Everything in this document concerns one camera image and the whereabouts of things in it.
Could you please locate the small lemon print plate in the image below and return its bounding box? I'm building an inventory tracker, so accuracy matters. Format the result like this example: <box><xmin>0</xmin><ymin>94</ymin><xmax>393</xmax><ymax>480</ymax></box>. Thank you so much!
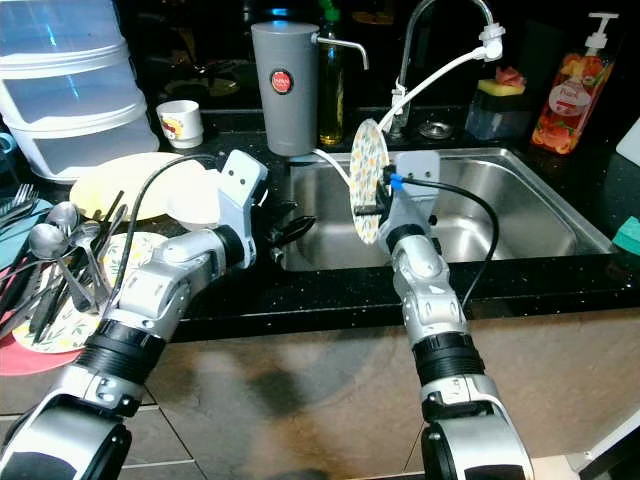
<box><xmin>348</xmin><ymin>118</ymin><xmax>391</xmax><ymax>246</ymax></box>

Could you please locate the white bowl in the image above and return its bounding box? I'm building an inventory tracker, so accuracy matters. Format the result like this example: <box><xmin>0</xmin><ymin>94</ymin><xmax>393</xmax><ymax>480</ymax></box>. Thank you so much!
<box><xmin>165</xmin><ymin>168</ymin><xmax>229</xmax><ymax>233</ymax></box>

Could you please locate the black chopstick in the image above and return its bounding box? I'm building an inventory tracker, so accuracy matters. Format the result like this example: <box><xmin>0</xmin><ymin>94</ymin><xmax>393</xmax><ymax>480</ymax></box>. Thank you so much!
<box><xmin>35</xmin><ymin>200</ymin><xmax>116</xmax><ymax>336</ymax></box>
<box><xmin>45</xmin><ymin>188</ymin><xmax>131</xmax><ymax>341</ymax></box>
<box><xmin>5</xmin><ymin>250</ymin><xmax>51</xmax><ymax>346</ymax></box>

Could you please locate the large lemon print plate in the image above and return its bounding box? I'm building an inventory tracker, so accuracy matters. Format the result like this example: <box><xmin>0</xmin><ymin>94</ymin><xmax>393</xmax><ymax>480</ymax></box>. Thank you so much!
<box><xmin>20</xmin><ymin>232</ymin><xmax>156</xmax><ymax>353</ymax></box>

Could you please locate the round steel hole cover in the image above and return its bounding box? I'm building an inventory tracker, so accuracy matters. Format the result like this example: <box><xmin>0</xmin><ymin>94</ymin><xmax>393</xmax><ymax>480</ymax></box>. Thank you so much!
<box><xmin>420</xmin><ymin>120</ymin><xmax>454</xmax><ymax>139</ymax></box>

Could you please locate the grey cylindrical water filter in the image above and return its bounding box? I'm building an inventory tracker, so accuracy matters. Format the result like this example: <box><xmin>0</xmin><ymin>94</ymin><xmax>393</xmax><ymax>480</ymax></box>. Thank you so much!
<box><xmin>250</xmin><ymin>22</ymin><xmax>369</xmax><ymax>158</ymax></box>

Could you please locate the yellow oil bottle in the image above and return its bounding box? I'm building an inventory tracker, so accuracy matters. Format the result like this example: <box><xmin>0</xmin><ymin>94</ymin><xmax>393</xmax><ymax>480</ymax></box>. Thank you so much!
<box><xmin>315</xmin><ymin>0</ymin><xmax>346</xmax><ymax>148</ymax></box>

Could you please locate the white printed cup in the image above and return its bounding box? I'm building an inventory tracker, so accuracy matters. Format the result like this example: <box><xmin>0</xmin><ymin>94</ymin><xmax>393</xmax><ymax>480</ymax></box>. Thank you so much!
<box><xmin>157</xmin><ymin>100</ymin><xmax>204</xmax><ymax>149</ymax></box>

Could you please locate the dark sponge holder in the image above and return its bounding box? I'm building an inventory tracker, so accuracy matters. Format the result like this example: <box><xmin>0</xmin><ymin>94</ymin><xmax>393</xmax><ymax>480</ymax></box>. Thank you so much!
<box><xmin>465</xmin><ymin>88</ymin><xmax>531</xmax><ymax>141</ymax></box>

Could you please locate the stainless steel sink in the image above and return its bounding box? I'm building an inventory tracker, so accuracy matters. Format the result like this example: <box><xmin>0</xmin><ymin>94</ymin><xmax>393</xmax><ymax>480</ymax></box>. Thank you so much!
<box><xmin>280</xmin><ymin>148</ymin><xmax>616</xmax><ymax>273</ymax></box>

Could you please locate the pale yellow plate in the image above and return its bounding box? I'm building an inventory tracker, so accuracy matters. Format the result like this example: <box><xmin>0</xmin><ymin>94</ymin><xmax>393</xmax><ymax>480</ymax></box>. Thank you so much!
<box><xmin>70</xmin><ymin>152</ymin><xmax>211</xmax><ymax>223</ymax></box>

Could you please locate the steel gooseneck faucet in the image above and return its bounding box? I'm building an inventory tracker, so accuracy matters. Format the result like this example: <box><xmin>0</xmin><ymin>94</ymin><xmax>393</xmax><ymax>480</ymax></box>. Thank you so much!
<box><xmin>390</xmin><ymin>0</ymin><xmax>506</xmax><ymax>136</ymax></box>

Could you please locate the yellow and red sponge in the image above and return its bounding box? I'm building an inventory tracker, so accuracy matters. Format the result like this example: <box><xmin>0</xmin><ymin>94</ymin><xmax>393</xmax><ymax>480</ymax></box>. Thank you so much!
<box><xmin>478</xmin><ymin>65</ymin><xmax>531</xmax><ymax>98</ymax></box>

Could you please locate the brown stone-look cabinet front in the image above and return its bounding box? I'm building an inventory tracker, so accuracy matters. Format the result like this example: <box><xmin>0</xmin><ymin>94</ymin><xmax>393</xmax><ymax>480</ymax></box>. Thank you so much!
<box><xmin>125</xmin><ymin>315</ymin><xmax>640</xmax><ymax>480</ymax></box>

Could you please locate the peach soap pump bottle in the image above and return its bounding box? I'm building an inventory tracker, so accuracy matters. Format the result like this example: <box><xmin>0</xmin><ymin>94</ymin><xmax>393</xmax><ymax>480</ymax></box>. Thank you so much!
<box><xmin>530</xmin><ymin>12</ymin><xmax>619</xmax><ymax>156</ymax></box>

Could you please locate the steel fork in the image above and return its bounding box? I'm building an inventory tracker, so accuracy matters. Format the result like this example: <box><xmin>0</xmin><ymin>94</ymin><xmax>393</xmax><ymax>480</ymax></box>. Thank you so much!
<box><xmin>5</xmin><ymin>195</ymin><xmax>46</xmax><ymax>233</ymax></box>
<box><xmin>5</xmin><ymin>183</ymin><xmax>41</xmax><ymax>226</ymax></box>

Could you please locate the white cutting board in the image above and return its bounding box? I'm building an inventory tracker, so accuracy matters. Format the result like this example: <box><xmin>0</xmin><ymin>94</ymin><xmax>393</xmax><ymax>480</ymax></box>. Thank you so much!
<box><xmin>615</xmin><ymin>118</ymin><xmax>640</xmax><ymax>166</ymax></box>

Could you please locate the white tiered storage container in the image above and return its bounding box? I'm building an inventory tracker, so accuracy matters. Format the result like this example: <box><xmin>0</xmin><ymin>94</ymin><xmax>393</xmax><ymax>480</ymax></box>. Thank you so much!
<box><xmin>0</xmin><ymin>0</ymin><xmax>141</xmax><ymax>183</ymax></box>

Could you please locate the pink plate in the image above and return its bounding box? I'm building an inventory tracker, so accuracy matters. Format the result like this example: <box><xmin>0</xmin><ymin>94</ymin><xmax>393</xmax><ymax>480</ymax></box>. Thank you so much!
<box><xmin>0</xmin><ymin>335</ymin><xmax>73</xmax><ymax>378</ymax></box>

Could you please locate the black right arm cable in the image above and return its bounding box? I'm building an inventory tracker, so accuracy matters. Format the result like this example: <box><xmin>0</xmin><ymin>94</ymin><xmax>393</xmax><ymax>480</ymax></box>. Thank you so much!
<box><xmin>405</xmin><ymin>178</ymin><xmax>501</xmax><ymax>306</ymax></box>

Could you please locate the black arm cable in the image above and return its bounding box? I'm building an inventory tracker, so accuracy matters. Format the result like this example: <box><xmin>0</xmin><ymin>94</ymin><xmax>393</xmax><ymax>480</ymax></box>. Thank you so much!
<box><xmin>405</xmin><ymin>178</ymin><xmax>501</xmax><ymax>306</ymax></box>
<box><xmin>115</xmin><ymin>155</ymin><xmax>231</xmax><ymax>301</ymax></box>

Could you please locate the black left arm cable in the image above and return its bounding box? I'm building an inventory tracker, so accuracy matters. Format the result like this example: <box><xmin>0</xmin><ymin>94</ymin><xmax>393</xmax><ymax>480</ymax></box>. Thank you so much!
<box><xmin>115</xmin><ymin>155</ymin><xmax>231</xmax><ymax>301</ymax></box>

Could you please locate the white water hose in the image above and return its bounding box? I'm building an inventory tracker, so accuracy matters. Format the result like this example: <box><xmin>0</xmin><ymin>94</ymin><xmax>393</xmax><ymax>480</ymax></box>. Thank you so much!
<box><xmin>310</xmin><ymin>25</ymin><xmax>506</xmax><ymax>191</ymax></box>

